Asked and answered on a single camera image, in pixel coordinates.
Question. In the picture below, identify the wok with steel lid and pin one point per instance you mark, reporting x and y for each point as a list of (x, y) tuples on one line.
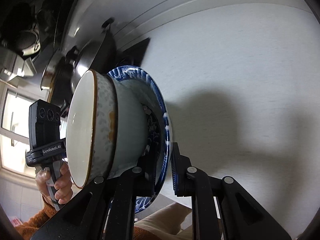
[(63, 72)]

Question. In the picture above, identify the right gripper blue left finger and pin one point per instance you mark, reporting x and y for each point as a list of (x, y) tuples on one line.
[(103, 209)]

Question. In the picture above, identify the person's left hand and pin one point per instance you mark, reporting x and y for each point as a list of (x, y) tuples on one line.
[(63, 185)]

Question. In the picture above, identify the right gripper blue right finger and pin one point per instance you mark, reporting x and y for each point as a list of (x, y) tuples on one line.
[(221, 208)]

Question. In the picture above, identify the white bowl orange flower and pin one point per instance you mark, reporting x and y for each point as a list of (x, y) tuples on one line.
[(132, 131)]

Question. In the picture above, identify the white bowl gold rim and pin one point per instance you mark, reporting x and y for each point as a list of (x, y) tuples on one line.
[(91, 128)]

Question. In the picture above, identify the blue white patterned bowl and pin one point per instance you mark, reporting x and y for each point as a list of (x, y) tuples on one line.
[(159, 141)]

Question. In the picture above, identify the black gas stove top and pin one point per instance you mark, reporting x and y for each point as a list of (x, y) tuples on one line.
[(134, 55)]

